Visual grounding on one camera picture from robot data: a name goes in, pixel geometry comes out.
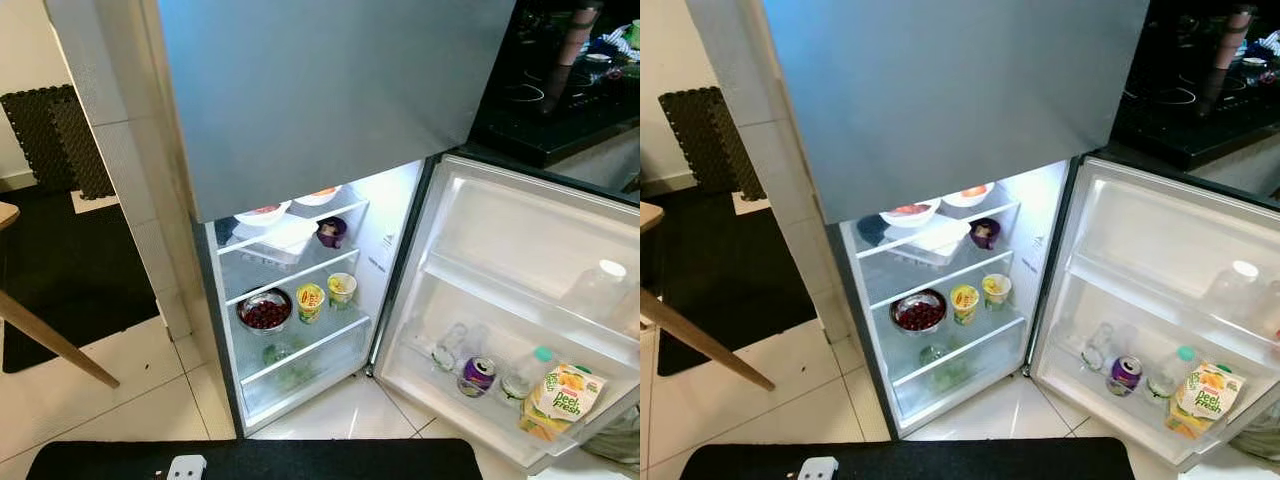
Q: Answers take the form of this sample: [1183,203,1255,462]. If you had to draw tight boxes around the clear plastic bottle white cap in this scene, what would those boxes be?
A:
[1203,260,1264,323]
[563,258,631,323]

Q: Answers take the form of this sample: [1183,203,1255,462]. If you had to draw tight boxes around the white plastic tray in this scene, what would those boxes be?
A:
[884,218,972,267]
[248,219,320,265]

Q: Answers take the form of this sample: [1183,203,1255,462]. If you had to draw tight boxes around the purple drink can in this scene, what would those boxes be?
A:
[457,355,498,399]
[1107,355,1145,398]

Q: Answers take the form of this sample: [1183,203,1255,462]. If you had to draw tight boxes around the small clear glass bottle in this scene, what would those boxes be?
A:
[431,322,468,374]
[1081,322,1115,372]

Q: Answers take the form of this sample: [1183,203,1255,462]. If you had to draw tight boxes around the white fridge door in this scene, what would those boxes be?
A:
[374,153,641,473]
[1028,155,1280,473]

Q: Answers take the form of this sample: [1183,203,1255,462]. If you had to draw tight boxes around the green vegetables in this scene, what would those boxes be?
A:
[261,340,303,391]
[917,342,967,393]

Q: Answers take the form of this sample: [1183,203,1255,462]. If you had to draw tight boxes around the grey freezer door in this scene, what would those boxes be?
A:
[155,0,518,224]
[762,0,1151,225]

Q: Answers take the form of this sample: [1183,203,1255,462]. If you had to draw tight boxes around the yellow green printed cup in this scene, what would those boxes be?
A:
[949,284,981,326]
[295,283,327,324]

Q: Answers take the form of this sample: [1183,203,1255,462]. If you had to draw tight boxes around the brown cylinder grinder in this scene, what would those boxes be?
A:
[1220,4,1259,71]
[566,0,605,69]

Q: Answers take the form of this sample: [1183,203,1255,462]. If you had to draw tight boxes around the black floor rug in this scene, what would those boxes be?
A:
[0,184,162,376]
[640,185,823,379]

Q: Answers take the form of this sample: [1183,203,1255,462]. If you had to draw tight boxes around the metal bowl of red cherries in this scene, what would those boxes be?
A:
[889,288,949,336]
[236,288,295,335]

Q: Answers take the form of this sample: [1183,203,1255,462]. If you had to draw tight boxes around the clear bottle green cap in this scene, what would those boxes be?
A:
[1147,345,1200,402]
[499,345,555,404]

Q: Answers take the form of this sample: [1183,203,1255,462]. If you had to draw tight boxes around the Peel Fresh juice carton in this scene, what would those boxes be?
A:
[519,362,607,442]
[1164,362,1248,440]

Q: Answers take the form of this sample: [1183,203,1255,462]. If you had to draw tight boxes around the white bowl with red food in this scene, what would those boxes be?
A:
[879,200,942,229]
[234,200,293,227]

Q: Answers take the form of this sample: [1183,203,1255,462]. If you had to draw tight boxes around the black foam puzzle mat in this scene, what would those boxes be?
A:
[0,84,117,202]
[657,86,768,203]

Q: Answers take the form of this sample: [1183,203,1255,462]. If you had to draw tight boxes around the clear crisper drawer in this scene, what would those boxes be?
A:
[240,330,374,423]
[892,332,1032,427]

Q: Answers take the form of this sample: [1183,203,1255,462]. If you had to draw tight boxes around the blue white cloth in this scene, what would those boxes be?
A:
[1240,30,1280,87]
[588,28,641,83]

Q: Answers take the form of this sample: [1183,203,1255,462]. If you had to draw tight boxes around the black glass cooktop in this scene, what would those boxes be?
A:
[468,0,641,169]
[1108,0,1280,172]

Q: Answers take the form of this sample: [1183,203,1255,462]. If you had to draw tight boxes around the clear deep door bin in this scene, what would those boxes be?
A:
[1032,325,1280,473]
[376,325,641,473]

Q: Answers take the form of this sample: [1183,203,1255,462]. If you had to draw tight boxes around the glass fridge shelf white trim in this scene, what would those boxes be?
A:
[238,314,372,387]
[868,250,1017,309]
[890,316,1029,389]
[224,248,362,307]
[857,198,1022,259]
[216,198,370,258]

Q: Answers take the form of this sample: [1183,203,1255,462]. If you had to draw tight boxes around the wooden table leg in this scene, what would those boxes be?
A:
[640,287,777,392]
[0,288,121,390]

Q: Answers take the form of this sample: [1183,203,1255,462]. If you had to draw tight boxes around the clear shallow door bin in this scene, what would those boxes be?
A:
[1066,252,1280,341]
[418,250,641,339]

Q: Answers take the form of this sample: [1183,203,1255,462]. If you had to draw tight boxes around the grey fridge cabinet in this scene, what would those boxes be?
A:
[830,155,1083,441]
[190,150,441,441]

